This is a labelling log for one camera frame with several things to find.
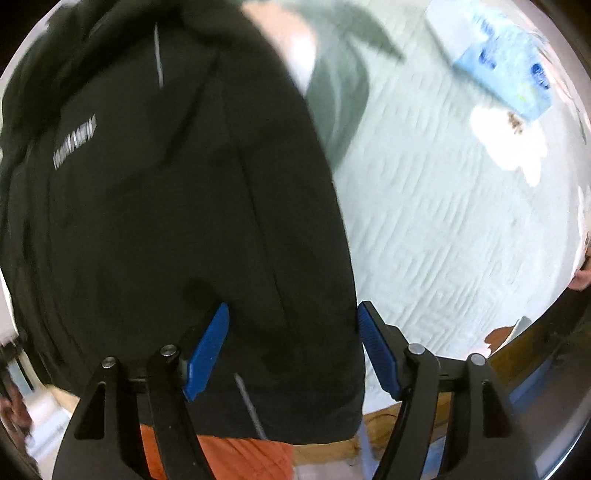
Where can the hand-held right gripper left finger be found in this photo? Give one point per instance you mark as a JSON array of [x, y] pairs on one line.
[[207, 350]]

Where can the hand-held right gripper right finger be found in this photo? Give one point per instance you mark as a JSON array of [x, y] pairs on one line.
[[378, 350]]

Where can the black hooded jacket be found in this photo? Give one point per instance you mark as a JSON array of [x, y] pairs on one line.
[[161, 184]]

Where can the orange cloth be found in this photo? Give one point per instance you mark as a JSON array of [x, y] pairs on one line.
[[249, 461]]

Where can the green floral bed sheet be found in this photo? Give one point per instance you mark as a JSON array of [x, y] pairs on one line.
[[438, 207]]

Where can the blue tissue packet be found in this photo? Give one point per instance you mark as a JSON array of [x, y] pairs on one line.
[[503, 60]]

